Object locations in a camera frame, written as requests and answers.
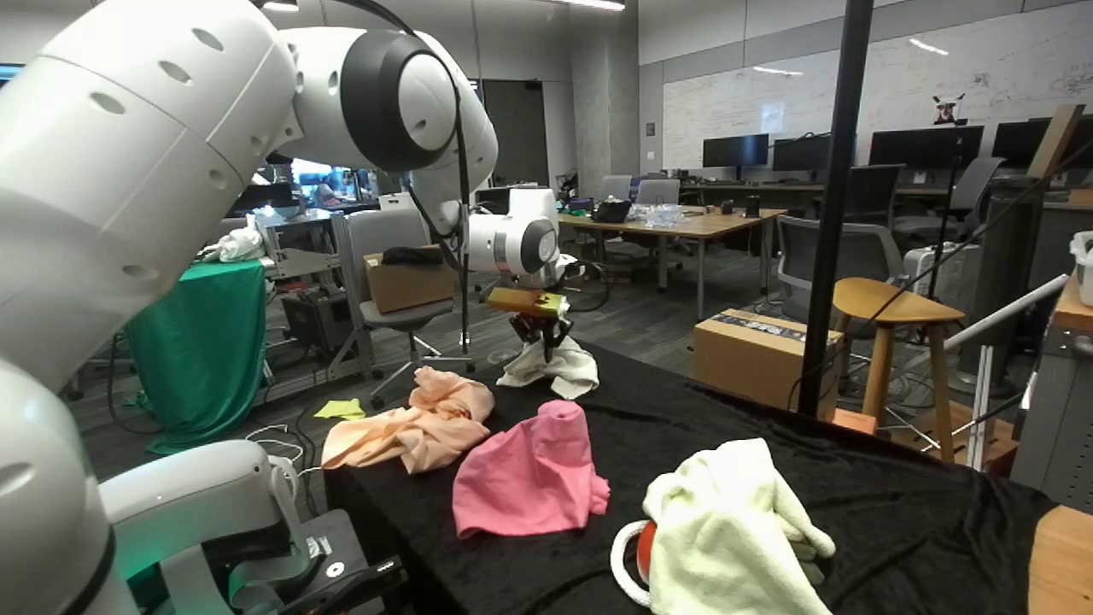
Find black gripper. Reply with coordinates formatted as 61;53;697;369
504;307;576;369

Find white towel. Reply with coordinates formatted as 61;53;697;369
495;330;604;402

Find pink cloth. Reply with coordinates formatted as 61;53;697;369
452;395;614;542

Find red plush fruit green leaves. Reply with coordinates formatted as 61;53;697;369
629;520;659;588

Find pale yellow towel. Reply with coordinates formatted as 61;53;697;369
639;435;840;615

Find peach orange cloth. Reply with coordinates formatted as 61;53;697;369
321;364;503;478

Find grey swivel chair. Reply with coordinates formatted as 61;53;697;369
337;203;481;408

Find small open cardboard box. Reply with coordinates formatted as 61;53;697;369
363;244;463;316

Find cardboard box black tape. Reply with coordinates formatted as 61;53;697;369
683;305;848;414

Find small yellow cloth scrap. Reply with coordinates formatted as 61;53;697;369
314;395;371;428

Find black computer monitor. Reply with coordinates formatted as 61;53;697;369
773;134;836;182
699;128;775;173
867;123;989;173
989;111;1093;173

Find white plastic bag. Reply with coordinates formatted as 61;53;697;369
202;218;274;271

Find grey mesh office chair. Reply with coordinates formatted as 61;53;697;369
777;162;914;315

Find black vertical pole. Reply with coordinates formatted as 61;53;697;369
796;0;874;421

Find green draped cloth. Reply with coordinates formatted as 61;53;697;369
118;255;274;449

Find wooden stool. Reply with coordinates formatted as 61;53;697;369
825;272;972;462

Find black velvet table cloth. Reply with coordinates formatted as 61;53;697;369
321;338;1069;615

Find grey workbench wooden top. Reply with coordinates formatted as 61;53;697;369
1006;184;1093;512

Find leaning wooden plank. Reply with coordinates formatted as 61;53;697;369
1026;97;1093;184

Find light wooden board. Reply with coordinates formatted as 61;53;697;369
1026;502;1093;615

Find white thick rope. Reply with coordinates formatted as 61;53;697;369
607;515;659;609

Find white metal tube frame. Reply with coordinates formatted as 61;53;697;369
940;271;1078;473

